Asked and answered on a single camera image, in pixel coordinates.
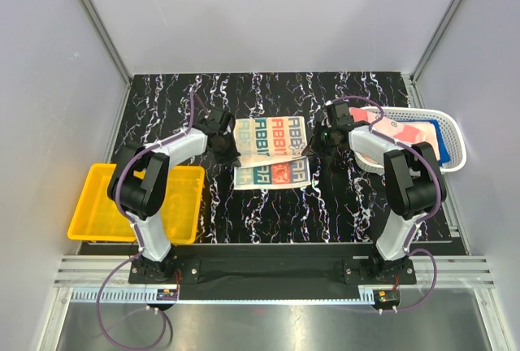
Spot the purple cable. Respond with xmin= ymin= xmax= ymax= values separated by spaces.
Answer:
xmin=96 ymin=91 xmax=208 ymax=348
xmin=324 ymin=95 xmax=444 ymax=314

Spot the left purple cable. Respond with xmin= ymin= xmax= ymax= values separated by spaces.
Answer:
xmin=96 ymin=91 xmax=208 ymax=348

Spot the slotted white cable duct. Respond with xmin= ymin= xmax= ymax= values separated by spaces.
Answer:
xmin=71 ymin=288 xmax=180 ymax=304

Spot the pink patterned towel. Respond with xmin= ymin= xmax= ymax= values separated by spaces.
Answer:
xmin=349 ymin=107 xmax=437 ymax=145

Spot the yellow plastic tray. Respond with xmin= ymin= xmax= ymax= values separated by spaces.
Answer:
xmin=67 ymin=163 xmax=206 ymax=245

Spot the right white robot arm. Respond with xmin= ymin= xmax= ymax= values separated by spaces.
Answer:
xmin=302 ymin=97 xmax=446 ymax=284

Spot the blue folded towel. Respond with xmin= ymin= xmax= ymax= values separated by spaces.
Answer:
xmin=431 ymin=120 xmax=451 ymax=166

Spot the white perforated plastic basket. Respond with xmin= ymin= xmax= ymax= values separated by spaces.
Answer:
xmin=350 ymin=107 xmax=466 ymax=175

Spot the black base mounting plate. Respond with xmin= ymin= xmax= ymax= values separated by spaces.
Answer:
xmin=129 ymin=243 xmax=417 ymax=302

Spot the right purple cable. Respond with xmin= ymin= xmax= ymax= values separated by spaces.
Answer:
xmin=324 ymin=95 xmax=444 ymax=314

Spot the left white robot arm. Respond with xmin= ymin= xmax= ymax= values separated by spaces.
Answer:
xmin=107 ymin=109 xmax=241 ymax=283

